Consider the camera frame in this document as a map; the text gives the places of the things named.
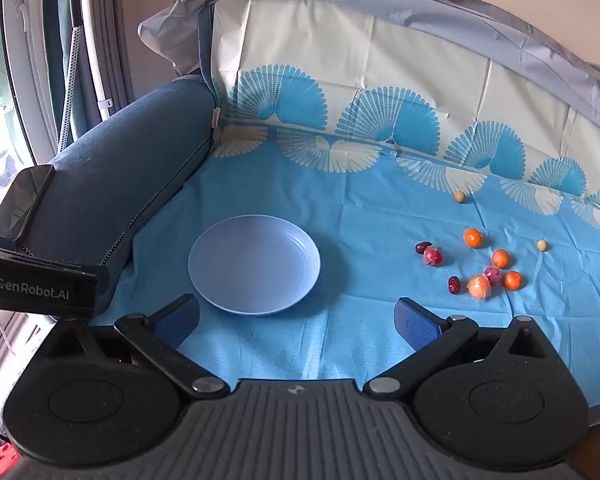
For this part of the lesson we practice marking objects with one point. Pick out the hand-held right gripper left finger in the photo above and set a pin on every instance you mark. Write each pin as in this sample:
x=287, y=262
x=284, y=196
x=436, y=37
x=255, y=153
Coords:
x=177, y=322

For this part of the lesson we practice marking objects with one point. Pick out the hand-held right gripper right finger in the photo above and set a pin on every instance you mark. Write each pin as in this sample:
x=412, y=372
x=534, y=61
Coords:
x=417, y=325

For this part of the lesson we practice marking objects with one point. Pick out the red fruit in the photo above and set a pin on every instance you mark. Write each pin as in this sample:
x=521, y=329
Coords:
x=433, y=256

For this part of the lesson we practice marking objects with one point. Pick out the plastic-wrapped orange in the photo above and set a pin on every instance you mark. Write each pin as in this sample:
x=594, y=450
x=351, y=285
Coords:
x=479, y=286

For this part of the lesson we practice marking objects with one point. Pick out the red date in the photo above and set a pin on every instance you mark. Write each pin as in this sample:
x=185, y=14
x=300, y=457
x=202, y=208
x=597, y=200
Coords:
x=421, y=247
x=453, y=284

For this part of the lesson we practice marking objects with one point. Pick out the light blue round plate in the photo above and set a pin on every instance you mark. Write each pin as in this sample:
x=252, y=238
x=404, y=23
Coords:
x=254, y=265

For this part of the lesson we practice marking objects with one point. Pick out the small orange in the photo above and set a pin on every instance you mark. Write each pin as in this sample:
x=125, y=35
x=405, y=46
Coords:
x=513, y=280
x=500, y=258
x=472, y=238

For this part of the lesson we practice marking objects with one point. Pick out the small tan longan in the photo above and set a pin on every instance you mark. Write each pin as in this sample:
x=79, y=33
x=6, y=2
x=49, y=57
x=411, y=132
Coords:
x=543, y=245
x=459, y=196

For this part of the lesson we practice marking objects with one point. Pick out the pink wrapped fruit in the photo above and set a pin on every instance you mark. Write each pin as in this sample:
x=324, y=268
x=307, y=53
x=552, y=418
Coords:
x=492, y=274

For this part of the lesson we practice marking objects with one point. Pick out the blue fan-printed sheet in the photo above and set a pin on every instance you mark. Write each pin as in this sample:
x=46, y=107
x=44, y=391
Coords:
x=380, y=220

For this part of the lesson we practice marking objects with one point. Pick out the blue sofa armrest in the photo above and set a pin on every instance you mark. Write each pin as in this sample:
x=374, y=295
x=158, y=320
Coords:
x=130, y=160

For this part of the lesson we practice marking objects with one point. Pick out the red object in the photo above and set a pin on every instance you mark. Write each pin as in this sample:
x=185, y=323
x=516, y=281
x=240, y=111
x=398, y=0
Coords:
x=6, y=460

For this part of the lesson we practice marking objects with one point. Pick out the white pole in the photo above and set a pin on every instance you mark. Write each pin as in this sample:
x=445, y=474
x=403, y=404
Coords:
x=92, y=35

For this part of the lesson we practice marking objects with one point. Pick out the grey curtain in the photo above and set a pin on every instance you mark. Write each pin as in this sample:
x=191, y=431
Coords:
x=111, y=35

